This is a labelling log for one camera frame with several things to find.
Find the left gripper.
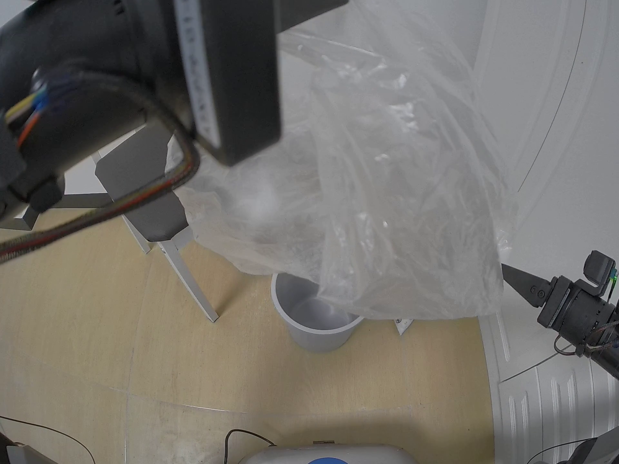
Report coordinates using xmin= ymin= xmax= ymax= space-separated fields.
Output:
xmin=113 ymin=0 xmax=350 ymax=167

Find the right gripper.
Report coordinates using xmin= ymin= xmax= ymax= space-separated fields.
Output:
xmin=501 ymin=263 xmax=619 ymax=348

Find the clear plastic bag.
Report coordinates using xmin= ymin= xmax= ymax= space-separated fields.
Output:
xmin=167 ymin=0 xmax=519 ymax=322

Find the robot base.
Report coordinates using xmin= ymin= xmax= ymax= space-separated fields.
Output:
xmin=239 ymin=445 xmax=412 ymax=464

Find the grey trash bin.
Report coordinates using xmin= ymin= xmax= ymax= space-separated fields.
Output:
xmin=271 ymin=273 xmax=364 ymax=354

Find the grey and white chair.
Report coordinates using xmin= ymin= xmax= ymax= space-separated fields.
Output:
xmin=92 ymin=126 xmax=221 ymax=324

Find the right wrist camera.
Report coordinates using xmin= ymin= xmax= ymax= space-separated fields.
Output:
xmin=583 ymin=251 xmax=619 ymax=298

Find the black cable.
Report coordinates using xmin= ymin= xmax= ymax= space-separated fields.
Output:
xmin=225 ymin=429 xmax=279 ymax=460

